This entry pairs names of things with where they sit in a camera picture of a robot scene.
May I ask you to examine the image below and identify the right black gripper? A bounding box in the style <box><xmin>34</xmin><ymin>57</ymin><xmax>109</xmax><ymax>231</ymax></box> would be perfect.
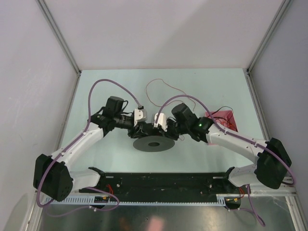
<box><xmin>159</xmin><ymin>117</ymin><xmax>189</xmax><ymax>141</ymax></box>

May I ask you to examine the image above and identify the black cable spool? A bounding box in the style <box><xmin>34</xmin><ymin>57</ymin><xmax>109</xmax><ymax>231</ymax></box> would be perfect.
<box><xmin>133</xmin><ymin>136</ymin><xmax>175</xmax><ymax>152</ymax></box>

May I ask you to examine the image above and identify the thin red wire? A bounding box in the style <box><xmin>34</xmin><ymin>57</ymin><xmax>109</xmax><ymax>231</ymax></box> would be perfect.
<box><xmin>145</xmin><ymin>78</ymin><xmax>197</xmax><ymax>112</ymax></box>

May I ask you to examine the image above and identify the pink plastic box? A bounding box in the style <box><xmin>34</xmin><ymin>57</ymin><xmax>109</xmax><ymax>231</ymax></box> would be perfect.
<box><xmin>210</xmin><ymin>106</ymin><xmax>238</xmax><ymax>132</ymax></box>

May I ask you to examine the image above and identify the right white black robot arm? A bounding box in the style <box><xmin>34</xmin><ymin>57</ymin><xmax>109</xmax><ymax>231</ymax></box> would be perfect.
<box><xmin>153</xmin><ymin>103</ymin><xmax>292</xmax><ymax>193</ymax></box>

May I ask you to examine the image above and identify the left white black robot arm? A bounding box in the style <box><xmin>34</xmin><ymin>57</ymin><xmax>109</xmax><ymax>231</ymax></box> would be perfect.
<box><xmin>33</xmin><ymin>96</ymin><xmax>147</xmax><ymax>202</ymax></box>

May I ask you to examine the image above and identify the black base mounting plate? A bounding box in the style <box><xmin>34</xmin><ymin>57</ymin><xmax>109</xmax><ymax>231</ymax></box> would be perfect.
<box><xmin>80</xmin><ymin>172</ymin><xmax>250</xmax><ymax>204</ymax></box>

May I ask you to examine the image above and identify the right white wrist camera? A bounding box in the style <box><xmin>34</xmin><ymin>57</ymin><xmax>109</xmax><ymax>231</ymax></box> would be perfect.
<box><xmin>152</xmin><ymin>113</ymin><xmax>167</xmax><ymax>132</ymax></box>

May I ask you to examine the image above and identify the black wire in box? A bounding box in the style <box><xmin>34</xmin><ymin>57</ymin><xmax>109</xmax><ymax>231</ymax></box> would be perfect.
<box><xmin>209</xmin><ymin>106</ymin><xmax>235</xmax><ymax>128</ymax></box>

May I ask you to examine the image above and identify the grey slotted cable duct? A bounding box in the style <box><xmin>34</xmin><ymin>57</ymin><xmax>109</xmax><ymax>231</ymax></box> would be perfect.
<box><xmin>44</xmin><ymin>194</ymin><xmax>228</xmax><ymax>205</ymax></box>

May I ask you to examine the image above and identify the left aluminium frame post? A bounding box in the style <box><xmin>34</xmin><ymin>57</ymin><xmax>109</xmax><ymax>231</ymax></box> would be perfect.
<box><xmin>36</xmin><ymin>0</ymin><xmax>81</xmax><ymax>74</ymax></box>

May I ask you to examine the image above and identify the aluminium frame post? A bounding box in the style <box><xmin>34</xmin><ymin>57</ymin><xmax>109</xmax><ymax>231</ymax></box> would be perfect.
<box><xmin>246</xmin><ymin>0</ymin><xmax>293</xmax><ymax>73</ymax></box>
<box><xmin>36</xmin><ymin>0</ymin><xmax>81</xmax><ymax>74</ymax></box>

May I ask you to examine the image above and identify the right aluminium frame post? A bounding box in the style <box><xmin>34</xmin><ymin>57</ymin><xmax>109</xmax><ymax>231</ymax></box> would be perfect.
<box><xmin>246</xmin><ymin>0</ymin><xmax>293</xmax><ymax>73</ymax></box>

